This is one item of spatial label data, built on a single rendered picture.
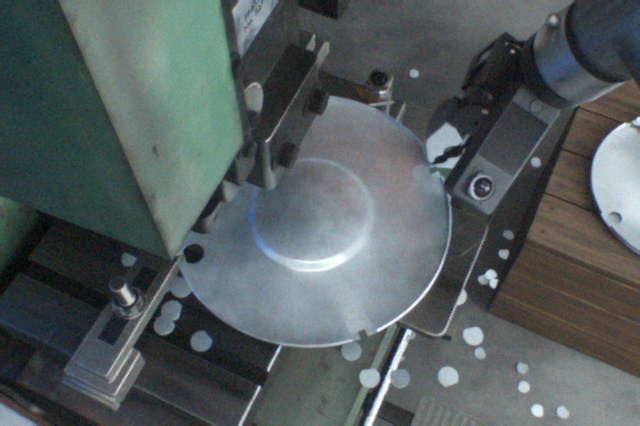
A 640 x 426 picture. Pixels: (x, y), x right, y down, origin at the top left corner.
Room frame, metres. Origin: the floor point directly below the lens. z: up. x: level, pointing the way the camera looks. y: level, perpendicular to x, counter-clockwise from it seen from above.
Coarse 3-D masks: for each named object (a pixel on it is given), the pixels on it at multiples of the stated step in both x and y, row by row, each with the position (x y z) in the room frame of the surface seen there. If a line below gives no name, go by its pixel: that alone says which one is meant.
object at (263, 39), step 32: (256, 0) 0.39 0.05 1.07; (288, 0) 0.44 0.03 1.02; (256, 32) 0.39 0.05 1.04; (288, 32) 0.43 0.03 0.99; (256, 64) 0.38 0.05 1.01; (288, 64) 0.41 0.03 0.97; (256, 96) 0.36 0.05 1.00; (288, 96) 0.38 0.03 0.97; (320, 96) 0.40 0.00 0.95; (256, 128) 0.35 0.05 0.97; (288, 128) 0.36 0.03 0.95; (256, 160) 0.34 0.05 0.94; (288, 160) 0.34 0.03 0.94; (224, 192) 0.32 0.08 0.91
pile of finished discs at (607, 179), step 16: (624, 128) 0.75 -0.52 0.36; (608, 144) 0.72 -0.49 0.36; (624, 144) 0.72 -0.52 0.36; (608, 160) 0.68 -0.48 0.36; (624, 160) 0.68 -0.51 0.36; (592, 176) 0.65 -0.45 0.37; (608, 176) 0.65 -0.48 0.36; (624, 176) 0.65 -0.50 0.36; (592, 192) 0.62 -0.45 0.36; (608, 192) 0.62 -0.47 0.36; (624, 192) 0.62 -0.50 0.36; (608, 208) 0.59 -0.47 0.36; (624, 208) 0.59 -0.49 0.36; (608, 224) 0.56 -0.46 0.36; (624, 224) 0.56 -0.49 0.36; (624, 240) 0.53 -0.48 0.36
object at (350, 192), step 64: (320, 128) 0.47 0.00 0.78; (384, 128) 0.47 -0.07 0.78; (256, 192) 0.39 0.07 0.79; (320, 192) 0.39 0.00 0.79; (384, 192) 0.39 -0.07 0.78; (256, 256) 0.32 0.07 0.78; (320, 256) 0.32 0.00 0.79; (384, 256) 0.32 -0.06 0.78; (256, 320) 0.25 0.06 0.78; (320, 320) 0.25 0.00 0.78; (384, 320) 0.25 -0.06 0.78
